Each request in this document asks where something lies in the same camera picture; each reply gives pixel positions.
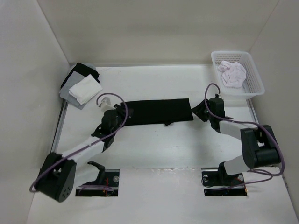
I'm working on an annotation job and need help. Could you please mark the folded black tank top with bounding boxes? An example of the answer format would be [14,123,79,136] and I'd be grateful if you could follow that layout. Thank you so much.
[60,63,100,88]

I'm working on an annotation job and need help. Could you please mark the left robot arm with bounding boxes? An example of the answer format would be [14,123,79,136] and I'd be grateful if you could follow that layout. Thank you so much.
[29,105,132,203]

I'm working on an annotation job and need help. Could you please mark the white plastic basket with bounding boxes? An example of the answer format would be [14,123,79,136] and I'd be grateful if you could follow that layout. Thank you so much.
[211,51,265,99]

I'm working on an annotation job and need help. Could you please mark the folded white tank top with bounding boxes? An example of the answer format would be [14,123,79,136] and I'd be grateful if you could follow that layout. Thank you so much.
[69,75,103,105]

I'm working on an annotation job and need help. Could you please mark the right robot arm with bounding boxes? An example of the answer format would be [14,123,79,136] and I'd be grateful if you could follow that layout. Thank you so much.
[192,97,282,185]

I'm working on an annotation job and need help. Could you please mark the black tank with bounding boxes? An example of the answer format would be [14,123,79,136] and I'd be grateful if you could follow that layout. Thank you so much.
[125,98,193,126]
[60,63,100,88]

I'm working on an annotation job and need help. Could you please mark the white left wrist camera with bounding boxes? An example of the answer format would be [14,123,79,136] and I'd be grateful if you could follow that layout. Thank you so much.
[99,97,113,111]

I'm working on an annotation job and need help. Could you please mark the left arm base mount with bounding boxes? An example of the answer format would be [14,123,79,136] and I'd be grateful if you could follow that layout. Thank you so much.
[74,161,120,197]

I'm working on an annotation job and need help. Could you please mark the folded grey tank top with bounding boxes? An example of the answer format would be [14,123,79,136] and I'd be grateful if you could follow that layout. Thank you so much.
[58,63,97,111]

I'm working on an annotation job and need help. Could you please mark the crumpled pink tank top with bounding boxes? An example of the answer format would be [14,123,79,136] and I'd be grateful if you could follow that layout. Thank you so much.
[218,61,247,88]

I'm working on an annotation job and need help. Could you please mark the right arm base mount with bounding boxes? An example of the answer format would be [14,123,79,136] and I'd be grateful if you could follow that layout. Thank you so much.
[201,169,247,196]

